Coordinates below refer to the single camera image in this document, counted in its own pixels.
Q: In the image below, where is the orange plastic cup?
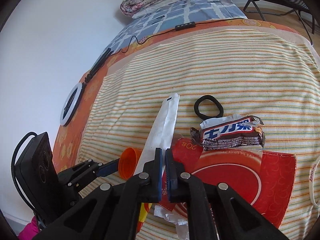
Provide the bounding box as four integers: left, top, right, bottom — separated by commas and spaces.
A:
118, 147, 142, 180

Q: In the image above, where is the white plastic bag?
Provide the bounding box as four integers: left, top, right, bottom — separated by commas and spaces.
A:
153, 204, 190, 240

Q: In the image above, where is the white colourful paper wrapper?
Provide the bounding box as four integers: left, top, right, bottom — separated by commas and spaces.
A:
133, 93, 181, 230

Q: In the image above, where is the red tissue box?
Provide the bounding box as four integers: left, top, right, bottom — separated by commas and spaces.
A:
172, 138, 297, 227

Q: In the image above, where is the brown chocolate bar wrapper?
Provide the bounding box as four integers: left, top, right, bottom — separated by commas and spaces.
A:
190, 114, 265, 151

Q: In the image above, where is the black hair tie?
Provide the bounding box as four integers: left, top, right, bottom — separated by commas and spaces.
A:
194, 94, 224, 120

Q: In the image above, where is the white silicone wristband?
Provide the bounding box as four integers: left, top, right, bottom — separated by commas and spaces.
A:
309, 156, 320, 207

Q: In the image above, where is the orange floral bedsheet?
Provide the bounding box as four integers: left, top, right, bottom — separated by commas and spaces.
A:
53, 19, 299, 172

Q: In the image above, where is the black tripod stand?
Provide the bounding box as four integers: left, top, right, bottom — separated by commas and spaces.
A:
84, 48, 113, 84

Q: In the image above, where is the striped cream towel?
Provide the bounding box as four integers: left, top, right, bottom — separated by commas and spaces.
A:
77, 30, 319, 239

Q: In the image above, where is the pink beige towel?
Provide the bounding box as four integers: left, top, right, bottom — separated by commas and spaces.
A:
107, 24, 320, 81

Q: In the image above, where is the white pillow under quilt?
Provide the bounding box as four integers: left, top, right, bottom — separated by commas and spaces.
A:
131, 0, 203, 20

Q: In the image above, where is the blue checked bedsheet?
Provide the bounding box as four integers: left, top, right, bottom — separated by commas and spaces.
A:
102, 0, 249, 53

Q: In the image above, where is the black folding chair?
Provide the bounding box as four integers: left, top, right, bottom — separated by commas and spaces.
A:
243, 0, 316, 44

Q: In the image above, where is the white ring light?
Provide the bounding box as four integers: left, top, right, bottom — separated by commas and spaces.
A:
60, 82, 85, 126

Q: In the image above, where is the black cable with remote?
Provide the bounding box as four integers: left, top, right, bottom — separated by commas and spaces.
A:
112, 17, 251, 54

